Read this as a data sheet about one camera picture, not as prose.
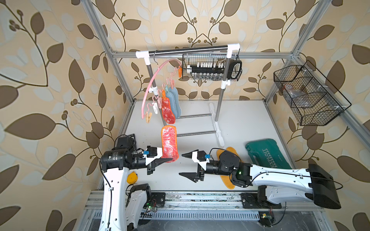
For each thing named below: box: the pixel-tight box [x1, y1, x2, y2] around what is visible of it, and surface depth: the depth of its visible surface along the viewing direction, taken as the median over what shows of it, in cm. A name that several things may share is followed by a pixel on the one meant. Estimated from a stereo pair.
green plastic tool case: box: [245, 138, 293, 170], surface depth 88 cm
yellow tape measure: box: [126, 171, 139, 185], surface depth 82 cm
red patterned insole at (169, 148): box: [160, 125, 179, 164], surface depth 54 cm
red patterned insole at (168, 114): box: [161, 97, 176, 125], surface depth 86 cm
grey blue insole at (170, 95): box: [165, 91, 178, 119], surface depth 84 cm
